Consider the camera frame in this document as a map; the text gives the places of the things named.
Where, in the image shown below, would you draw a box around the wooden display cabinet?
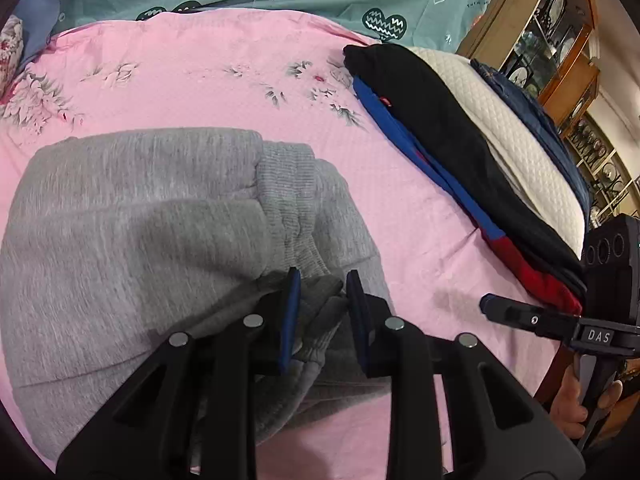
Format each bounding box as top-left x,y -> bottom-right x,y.
455,0 -> 640,221

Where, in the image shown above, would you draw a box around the black folded garment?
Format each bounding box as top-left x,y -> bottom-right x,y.
342,44 -> 588,296

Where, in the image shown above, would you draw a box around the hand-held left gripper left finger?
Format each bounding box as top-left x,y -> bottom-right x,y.
55,266 -> 303,480

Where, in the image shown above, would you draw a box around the dark blue jeans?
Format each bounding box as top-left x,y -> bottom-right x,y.
470,57 -> 593,211

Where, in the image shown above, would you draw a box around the person's right hand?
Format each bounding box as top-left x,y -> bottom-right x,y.
550,365 -> 623,441

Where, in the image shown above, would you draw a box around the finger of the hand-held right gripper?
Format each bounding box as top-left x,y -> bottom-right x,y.
479,294 -> 581,343

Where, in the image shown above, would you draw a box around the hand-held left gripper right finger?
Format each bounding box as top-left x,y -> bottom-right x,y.
346,269 -> 588,480

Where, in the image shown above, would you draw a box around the cream quilted cloth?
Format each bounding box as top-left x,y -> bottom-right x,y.
405,46 -> 588,256

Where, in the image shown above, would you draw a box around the pink floral bed sheet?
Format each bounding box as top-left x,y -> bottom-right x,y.
0,7 -> 566,480

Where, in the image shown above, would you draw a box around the grey sweat pants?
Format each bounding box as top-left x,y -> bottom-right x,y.
0,127 -> 393,463

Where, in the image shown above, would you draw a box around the blue plaid pillow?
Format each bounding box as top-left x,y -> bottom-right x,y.
12,0 -> 61,68

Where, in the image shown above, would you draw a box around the blue and red garment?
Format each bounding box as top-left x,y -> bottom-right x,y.
352,77 -> 583,316

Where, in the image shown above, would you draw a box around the red floral folded quilt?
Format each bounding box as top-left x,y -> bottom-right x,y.
0,14 -> 25,101

